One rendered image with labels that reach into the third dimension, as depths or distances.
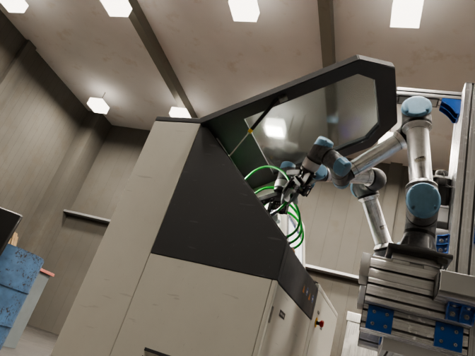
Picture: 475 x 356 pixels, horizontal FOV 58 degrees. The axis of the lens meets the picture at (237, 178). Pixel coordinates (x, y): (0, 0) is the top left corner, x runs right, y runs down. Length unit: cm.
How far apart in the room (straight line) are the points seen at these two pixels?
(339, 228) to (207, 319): 965
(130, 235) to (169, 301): 38
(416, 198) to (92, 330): 137
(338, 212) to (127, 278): 974
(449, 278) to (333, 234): 960
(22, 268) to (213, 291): 209
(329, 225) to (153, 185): 941
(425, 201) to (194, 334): 98
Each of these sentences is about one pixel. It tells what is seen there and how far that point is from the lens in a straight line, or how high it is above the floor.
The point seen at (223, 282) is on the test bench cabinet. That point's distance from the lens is 171.
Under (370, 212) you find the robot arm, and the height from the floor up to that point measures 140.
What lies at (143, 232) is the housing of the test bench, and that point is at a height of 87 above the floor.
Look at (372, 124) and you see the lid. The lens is 254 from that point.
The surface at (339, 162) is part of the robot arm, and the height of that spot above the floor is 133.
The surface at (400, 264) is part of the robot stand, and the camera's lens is 174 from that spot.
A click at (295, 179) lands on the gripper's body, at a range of 193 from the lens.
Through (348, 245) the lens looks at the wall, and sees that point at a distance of 1107.
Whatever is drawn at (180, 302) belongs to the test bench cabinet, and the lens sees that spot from 177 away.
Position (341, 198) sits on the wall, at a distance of 1156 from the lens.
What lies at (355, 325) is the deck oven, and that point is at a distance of 914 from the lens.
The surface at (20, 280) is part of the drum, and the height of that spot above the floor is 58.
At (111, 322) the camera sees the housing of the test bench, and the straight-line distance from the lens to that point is 191.
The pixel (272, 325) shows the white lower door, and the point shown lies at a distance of 170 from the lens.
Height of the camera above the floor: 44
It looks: 24 degrees up
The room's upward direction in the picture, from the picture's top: 18 degrees clockwise
